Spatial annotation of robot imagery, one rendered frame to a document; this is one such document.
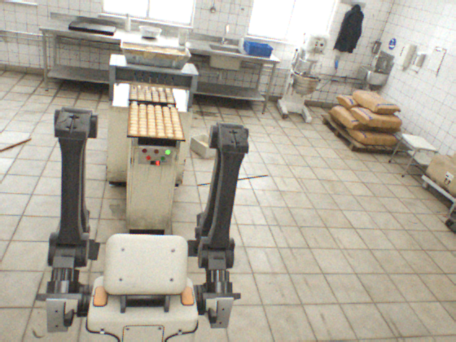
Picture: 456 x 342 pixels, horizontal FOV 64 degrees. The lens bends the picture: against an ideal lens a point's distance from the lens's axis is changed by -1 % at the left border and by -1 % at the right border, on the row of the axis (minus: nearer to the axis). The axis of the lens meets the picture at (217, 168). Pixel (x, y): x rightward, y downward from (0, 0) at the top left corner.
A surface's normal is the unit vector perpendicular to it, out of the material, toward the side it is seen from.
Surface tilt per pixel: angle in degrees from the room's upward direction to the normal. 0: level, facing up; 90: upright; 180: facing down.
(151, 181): 90
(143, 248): 48
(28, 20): 90
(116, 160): 90
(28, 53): 90
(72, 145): 80
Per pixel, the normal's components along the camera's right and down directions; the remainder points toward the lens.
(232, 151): 0.18, 0.36
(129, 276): 0.23, -0.20
